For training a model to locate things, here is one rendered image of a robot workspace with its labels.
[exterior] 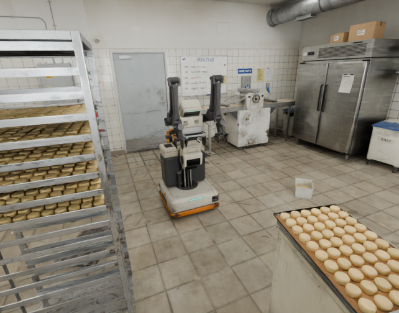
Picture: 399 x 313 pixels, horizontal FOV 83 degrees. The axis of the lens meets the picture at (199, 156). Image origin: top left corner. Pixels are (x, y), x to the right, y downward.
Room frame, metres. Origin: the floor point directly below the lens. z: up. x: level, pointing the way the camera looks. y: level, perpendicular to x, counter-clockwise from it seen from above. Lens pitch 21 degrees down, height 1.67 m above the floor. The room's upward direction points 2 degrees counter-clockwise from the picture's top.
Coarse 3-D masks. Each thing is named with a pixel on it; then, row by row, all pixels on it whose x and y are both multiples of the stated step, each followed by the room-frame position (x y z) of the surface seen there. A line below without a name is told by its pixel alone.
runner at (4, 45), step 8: (0, 48) 0.88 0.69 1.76; (8, 48) 0.89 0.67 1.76; (16, 48) 0.90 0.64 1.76; (24, 48) 0.91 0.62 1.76; (32, 48) 0.92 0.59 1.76; (40, 48) 0.92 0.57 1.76; (48, 48) 0.93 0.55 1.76; (56, 48) 0.94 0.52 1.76; (64, 48) 0.95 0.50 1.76; (72, 48) 0.96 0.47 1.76
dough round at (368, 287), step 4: (364, 280) 0.62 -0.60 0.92; (360, 284) 0.60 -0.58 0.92; (364, 284) 0.60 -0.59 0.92; (368, 284) 0.60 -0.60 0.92; (372, 284) 0.60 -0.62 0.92; (360, 288) 0.60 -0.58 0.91; (364, 288) 0.58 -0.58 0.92; (368, 288) 0.58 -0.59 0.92; (372, 288) 0.58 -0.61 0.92; (376, 288) 0.58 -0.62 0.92; (364, 292) 0.58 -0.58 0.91; (368, 292) 0.57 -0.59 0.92; (372, 292) 0.57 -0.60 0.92; (376, 292) 0.57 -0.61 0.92
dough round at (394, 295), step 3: (390, 291) 0.57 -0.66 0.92; (393, 291) 0.57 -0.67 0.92; (396, 291) 0.57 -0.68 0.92; (390, 294) 0.56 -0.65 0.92; (393, 294) 0.56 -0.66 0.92; (396, 294) 0.56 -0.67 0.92; (390, 297) 0.55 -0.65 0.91; (393, 297) 0.55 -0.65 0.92; (396, 297) 0.54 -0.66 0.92; (390, 300) 0.55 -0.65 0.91; (393, 300) 0.54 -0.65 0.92; (396, 300) 0.54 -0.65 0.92; (393, 303) 0.54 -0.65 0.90; (396, 303) 0.53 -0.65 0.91
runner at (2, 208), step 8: (88, 192) 0.94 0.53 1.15; (96, 192) 0.95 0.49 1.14; (40, 200) 0.88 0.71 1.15; (48, 200) 0.89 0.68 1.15; (56, 200) 0.89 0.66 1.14; (64, 200) 0.90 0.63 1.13; (0, 208) 0.83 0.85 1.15; (8, 208) 0.84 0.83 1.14; (16, 208) 0.85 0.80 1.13; (24, 208) 0.85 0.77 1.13
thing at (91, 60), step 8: (96, 80) 1.37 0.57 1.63; (96, 96) 1.36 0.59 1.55; (104, 120) 1.37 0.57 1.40; (104, 128) 1.37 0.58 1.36; (104, 144) 1.36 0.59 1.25; (112, 168) 1.37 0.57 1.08; (112, 192) 1.36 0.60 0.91; (120, 216) 1.36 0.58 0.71; (120, 224) 1.36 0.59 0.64; (128, 264) 1.36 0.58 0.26; (128, 272) 1.36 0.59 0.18
